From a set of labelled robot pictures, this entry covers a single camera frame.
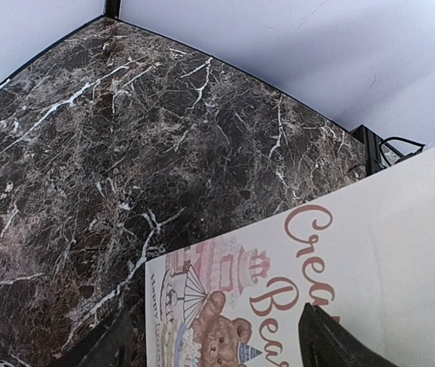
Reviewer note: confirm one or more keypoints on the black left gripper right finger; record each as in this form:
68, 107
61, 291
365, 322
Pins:
324, 342

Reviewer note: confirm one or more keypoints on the black right corner post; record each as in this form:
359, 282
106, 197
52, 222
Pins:
112, 9

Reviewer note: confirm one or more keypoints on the printed paper takeout bag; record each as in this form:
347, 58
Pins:
365, 254

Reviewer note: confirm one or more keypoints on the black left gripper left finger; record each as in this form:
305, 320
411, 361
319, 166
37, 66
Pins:
108, 344

